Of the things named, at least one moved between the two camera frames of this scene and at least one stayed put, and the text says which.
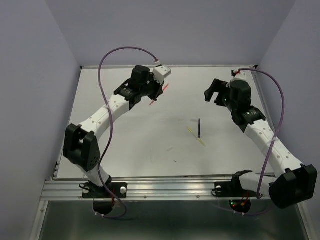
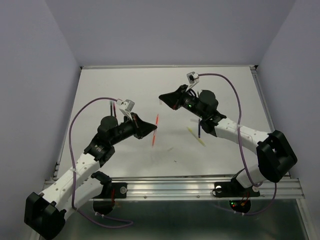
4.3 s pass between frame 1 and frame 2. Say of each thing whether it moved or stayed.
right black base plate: stayed
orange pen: moved
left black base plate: stayed
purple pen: stayed
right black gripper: moved
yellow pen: stayed
